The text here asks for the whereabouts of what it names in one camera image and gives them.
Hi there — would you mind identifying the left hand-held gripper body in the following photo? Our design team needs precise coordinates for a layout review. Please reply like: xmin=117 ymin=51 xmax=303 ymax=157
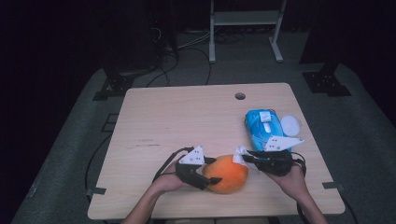
xmin=175 ymin=145 xmax=212 ymax=191

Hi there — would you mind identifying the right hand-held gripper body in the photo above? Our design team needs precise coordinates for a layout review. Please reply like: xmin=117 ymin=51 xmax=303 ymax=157
xmin=256 ymin=134 xmax=305 ymax=177

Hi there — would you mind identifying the white wet wipe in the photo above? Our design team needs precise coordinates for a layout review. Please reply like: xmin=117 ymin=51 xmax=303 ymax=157
xmin=232 ymin=146 xmax=260 ymax=171

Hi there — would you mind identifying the orange round fruit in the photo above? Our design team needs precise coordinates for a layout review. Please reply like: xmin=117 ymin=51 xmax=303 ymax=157
xmin=202 ymin=154 xmax=250 ymax=195

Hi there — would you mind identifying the blue wet wipes pack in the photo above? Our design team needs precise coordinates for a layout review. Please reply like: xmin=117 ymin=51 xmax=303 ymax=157
xmin=244 ymin=108 xmax=302 ymax=153

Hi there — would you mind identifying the person's left hand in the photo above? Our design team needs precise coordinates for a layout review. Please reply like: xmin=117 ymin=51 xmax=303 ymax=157
xmin=150 ymin=160 xmax=191 ymax=195

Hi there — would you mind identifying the person's right hand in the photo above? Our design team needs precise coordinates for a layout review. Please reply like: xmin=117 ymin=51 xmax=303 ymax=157
xmin=267 ymin=164 xmax=309 ymax=202

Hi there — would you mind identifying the black tape strip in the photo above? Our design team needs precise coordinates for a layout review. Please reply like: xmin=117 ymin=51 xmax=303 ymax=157
xmin=321 ymin=181 xmax=346 ymax=190
xmin=86 ymin=186 xmax=107 ymax=197

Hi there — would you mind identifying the black stand base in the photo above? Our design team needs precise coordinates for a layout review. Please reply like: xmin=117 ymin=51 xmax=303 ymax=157
xmin=92 ymin=73 xmax=135 ymax=102
xmin=302 ymin=62 xmax=353 ymax=97

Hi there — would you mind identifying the black floor tape marking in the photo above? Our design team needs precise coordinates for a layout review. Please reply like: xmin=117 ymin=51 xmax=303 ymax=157
xmin=101 ymin=113 xmax=120 ymax=133

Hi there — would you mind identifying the white metal stand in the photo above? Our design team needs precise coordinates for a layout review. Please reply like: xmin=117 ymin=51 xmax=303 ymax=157
xmin=208 ymin=0 xmax=288 ymax=64

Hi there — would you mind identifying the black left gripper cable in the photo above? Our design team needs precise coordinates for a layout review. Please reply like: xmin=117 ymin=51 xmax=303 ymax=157
xmin=151 ymin=146 xmax=195 ymax=185

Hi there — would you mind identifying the black floor cable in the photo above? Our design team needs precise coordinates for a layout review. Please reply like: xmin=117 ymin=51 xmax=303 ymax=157
xmin=186 ymin=46 xmax=213 ymax=86
xmin=84 ymin=133 xmax=113 ymax=200
xmin=145 ymin=50 xmax=181 ymax=89

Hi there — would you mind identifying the bundle of floor cables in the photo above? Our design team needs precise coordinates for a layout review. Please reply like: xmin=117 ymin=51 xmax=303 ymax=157
xmin=178 ymin=29 xmax=247 ymax=50

